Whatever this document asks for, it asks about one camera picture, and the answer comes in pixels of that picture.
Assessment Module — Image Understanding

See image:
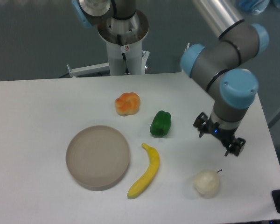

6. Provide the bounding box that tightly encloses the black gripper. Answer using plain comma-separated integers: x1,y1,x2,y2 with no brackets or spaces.
193,112,246,156

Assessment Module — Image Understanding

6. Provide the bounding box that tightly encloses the yellow banana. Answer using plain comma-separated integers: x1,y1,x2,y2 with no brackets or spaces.
127,143,160,199

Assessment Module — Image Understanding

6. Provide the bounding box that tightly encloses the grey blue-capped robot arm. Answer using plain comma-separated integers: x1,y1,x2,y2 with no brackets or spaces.
72,0,269,156

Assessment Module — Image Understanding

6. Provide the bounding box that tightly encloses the white pear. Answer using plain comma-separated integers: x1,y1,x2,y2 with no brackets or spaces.
193,169,223,198

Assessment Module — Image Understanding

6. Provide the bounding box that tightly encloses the green bell pepper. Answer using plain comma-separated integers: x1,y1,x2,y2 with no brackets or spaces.
150,111,171,137

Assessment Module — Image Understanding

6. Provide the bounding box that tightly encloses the orange knotted bread roll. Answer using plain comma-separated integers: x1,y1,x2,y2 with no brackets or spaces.
115,92,140,116

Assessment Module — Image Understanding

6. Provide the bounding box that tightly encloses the beige round plate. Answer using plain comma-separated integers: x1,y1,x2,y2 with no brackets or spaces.
66,126,130,191

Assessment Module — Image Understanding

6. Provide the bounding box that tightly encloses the blue plastic bag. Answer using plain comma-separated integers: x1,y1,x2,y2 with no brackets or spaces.
235,0,270,15

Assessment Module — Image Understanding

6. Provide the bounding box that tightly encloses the black cable on pedestal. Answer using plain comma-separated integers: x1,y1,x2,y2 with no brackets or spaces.
116,34,130,75

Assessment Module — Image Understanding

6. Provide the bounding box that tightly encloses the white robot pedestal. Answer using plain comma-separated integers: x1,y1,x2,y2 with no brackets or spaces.
67,10,149,77

